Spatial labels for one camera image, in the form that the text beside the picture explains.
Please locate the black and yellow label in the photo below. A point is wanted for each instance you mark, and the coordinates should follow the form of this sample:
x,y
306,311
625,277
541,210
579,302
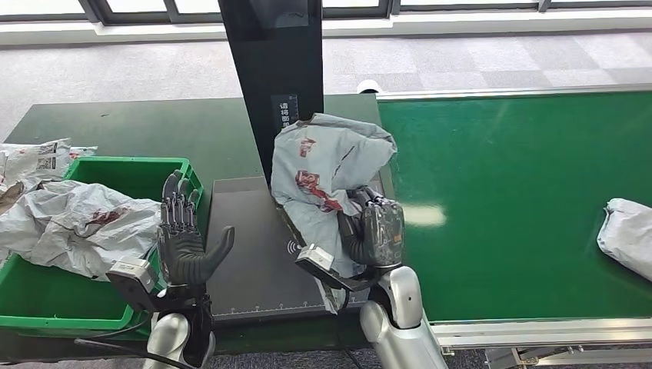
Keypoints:
x,y
284,109

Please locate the dark green table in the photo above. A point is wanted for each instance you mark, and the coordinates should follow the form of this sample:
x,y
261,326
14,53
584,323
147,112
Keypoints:
x,y
153,127

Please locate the white parcel with shipping label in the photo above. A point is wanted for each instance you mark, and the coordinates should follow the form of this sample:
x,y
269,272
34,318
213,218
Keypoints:
x,y
30,160

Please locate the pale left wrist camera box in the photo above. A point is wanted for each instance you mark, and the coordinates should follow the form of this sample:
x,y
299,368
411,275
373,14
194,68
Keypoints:
x,y
130,277

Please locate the long red-printed grey parcel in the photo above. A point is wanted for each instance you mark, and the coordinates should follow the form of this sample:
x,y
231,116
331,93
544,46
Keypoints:
x,y
326,153

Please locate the dark window frame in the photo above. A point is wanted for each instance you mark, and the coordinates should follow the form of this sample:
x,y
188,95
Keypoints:
x,y
153,18

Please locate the white poly parcel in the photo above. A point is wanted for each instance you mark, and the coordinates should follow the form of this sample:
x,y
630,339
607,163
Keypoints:
x,y
66,224

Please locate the grey poly parcel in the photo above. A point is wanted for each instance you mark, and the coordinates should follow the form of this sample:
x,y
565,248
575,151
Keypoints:
x,y
629,237

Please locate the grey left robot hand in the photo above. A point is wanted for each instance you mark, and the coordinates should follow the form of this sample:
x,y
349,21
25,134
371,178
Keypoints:
x,y
186,254

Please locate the green plastic crate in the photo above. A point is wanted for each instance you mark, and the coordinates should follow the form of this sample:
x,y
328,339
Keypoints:
x,y
51,305

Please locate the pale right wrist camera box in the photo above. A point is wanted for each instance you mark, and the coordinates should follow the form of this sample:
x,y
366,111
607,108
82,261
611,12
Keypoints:
x,y
318,262

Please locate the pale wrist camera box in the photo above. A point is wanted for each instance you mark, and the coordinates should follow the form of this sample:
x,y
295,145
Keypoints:
x,y
130,277
318,262

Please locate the brown paper parcel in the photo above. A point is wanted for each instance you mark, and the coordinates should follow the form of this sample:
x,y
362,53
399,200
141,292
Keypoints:
x,y
10,196

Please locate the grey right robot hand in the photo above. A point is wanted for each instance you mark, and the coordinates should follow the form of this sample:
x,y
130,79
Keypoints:
x,y
379,234

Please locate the black inbound scanner machine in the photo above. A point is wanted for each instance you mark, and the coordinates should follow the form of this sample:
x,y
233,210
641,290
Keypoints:
x,y
254,265

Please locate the white round object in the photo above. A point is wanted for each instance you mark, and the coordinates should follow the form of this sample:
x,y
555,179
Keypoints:
x,y
368,87

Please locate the green conveyor belt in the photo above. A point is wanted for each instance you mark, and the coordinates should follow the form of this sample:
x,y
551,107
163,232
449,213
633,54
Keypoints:
x,y
509,178

